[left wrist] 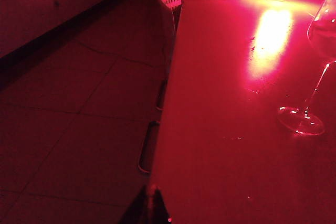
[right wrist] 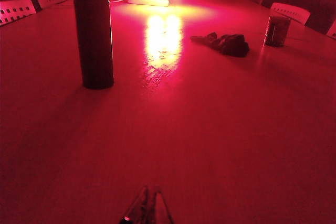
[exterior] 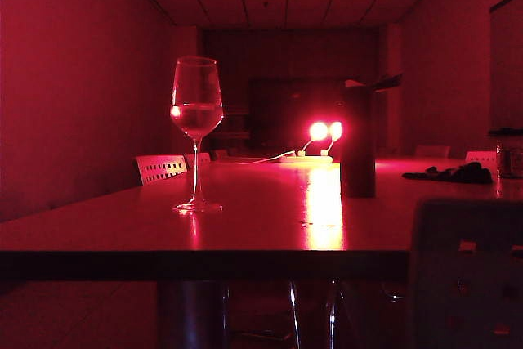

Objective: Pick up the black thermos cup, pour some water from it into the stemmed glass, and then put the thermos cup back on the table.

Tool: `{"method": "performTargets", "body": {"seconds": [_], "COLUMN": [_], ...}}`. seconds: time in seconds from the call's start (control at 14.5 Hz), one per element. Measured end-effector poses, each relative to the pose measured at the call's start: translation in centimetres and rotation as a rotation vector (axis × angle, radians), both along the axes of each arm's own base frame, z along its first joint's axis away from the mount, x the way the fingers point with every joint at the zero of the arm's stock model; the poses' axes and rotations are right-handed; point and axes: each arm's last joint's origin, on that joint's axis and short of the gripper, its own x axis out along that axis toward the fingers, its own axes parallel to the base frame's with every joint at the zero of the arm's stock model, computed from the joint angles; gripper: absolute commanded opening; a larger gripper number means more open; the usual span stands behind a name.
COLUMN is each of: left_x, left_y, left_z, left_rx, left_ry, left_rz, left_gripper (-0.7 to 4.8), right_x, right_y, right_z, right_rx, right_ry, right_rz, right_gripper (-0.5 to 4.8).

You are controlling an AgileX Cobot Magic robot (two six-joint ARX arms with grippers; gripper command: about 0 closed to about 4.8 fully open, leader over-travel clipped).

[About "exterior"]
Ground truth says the background shelf unit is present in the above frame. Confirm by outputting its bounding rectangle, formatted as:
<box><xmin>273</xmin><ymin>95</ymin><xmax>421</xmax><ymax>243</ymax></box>
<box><xmin>212</xmin><ymin>105</ymin><xmax>251</xmax><ymax>141</ymax></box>

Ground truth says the near grey chair back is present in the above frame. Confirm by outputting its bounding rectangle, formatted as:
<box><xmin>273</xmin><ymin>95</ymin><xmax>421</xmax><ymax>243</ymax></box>
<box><xmin>408</xmin><ymin>197</ymin><xmax>523</xmax><ymax>349</ymax></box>

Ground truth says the dark blue cloth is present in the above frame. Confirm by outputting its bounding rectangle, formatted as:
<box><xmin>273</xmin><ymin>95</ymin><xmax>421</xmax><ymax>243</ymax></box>
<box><xmin>402</xmin><ymin>162</ymin><xmax>494</xmax><ymax>185</ymax></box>

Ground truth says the black television screen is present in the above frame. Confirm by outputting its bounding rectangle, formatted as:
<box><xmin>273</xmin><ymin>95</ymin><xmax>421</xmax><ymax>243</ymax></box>
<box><xmin>248</xmin><ymin>77</ymin><xmax>348</xmax><ymax>152</ymax></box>

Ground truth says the clear stemmed wine glass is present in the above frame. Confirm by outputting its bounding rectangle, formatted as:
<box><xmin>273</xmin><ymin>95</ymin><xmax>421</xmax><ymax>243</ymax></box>
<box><xmin>169</xmin><ymin>56</ymin><xmax>225</xmax><ymax>214</ymax></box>

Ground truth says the round metal table leg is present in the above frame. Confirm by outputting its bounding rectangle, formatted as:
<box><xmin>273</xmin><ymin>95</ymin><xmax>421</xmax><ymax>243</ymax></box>
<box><xmin>157</xmin><ymin>281</ymin><xmax>230</xmax><ymax>349</ymax></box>

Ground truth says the white perforated chair back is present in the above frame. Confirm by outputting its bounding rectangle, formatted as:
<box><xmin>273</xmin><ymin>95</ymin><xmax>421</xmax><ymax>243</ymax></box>
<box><xmin>134</xmin><ymin>154</ymin><xmax>189</xmax><ymax>186</ymax></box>

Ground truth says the clear plastic bottle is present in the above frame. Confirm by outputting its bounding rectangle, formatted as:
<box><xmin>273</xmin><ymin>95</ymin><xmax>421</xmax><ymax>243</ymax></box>
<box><xmin>495</xmin><ymin>136</ymin><xmax>523</xmax><ymax>181</ymax></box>

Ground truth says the red chair with chrome legs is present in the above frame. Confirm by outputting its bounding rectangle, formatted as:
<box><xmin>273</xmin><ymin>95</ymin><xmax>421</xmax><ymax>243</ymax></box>
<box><xmin>226</xmin><ymin>280</ymin><xmax>340</xmax><ymax>349</ymax></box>

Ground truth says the plug-in gooseneck lamp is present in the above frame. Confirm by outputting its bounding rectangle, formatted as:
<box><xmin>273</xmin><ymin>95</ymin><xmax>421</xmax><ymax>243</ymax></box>
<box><xmin>301</xmin><ymin>121</ymin><xmax>330</xmax><ymax>158</ymax></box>
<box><xmin>320</xmin><ymin>120</ymin><xmax>344</xmax><ymax>157</ymax></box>

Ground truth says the wall whiteboard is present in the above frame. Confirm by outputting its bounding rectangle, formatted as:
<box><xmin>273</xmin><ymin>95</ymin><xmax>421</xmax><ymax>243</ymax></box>
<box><xmin>489</xmin><ymin>0</ymin><xmax>523</xmax><ymax>129</ymax></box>

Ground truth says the black thermos cup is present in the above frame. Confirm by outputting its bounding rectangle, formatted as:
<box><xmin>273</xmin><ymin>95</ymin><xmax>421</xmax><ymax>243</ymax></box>
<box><xmin>339</xmin><ymin>74</ymin><xmax>404</xmax><ymax>199</ymax></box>

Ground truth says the white power cable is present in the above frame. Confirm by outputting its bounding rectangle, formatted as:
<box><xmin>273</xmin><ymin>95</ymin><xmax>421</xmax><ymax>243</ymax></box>
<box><xmin>236</xmin><ymin>150</ymin><xmax>297</xmax><ymax>165</ymax></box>

